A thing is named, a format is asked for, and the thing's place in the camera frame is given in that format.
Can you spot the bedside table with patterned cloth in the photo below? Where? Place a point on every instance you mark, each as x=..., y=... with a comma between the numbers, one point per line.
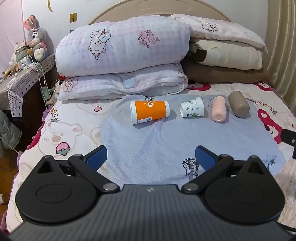
x=25, y=77

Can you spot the grey clothing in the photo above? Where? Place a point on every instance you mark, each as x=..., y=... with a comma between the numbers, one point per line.
x=8, y=132

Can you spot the green power adapter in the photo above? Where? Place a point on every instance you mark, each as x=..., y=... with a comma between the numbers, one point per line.
x=45, y=92

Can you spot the white cup with green print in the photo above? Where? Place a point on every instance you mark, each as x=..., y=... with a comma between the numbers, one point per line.
x=193, y=107

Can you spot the pink cup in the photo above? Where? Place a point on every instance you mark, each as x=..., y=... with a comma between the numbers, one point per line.
x=219, y=109

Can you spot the white goose figurine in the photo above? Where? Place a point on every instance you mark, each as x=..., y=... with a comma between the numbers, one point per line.
x=17, y=52

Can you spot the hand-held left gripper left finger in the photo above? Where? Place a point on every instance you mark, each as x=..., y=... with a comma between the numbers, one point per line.
x=99, y=156

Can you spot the yellow tape strip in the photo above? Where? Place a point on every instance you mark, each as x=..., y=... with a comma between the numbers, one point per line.
x=49, y=5

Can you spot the pink checked folded quilt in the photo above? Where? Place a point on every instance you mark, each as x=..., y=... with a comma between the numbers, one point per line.
x=120, y=46

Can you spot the dark wooden bedside cabinet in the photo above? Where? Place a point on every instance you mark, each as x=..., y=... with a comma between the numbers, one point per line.
x=30, y=111

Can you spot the brown pillow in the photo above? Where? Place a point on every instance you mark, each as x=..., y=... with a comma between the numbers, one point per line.
x=219, y=74

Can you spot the yellow wall sticker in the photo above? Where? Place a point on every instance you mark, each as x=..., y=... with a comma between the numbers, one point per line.
x=73, y=17

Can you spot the pink mosquito net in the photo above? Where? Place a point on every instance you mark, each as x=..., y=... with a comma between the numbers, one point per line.
x=11, y=27

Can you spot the cream pillow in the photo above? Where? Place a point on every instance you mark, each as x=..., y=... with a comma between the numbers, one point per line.
x=235, y=58

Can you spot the orange paper cup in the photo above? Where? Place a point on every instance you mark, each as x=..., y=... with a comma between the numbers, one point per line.
x=150, y=111

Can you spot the beige headboard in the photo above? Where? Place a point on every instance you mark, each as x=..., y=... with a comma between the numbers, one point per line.
x=150, y=7

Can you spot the beige curtain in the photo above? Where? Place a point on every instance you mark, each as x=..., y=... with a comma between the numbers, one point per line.
x=282, y=46

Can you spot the light blue printed cloth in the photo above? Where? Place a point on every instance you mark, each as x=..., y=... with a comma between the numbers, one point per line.
x=150, y=148

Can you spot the bear print bed sheet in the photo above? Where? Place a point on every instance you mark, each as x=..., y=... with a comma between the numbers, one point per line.
x=69, y=129

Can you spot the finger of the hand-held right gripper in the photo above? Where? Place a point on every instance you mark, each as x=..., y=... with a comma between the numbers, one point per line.
x=289, y=138

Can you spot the grey rabbit plush toy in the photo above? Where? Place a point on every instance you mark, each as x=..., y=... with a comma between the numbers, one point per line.
x=37, y=37

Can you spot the taupe cup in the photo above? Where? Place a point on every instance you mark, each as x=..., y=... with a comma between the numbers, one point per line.
x=239, y=104

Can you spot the stack of folded blankets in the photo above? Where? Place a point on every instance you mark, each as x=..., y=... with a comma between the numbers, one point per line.
x=226, y=30

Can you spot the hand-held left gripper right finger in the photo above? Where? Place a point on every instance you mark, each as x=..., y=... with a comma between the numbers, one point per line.
x=204, y=158

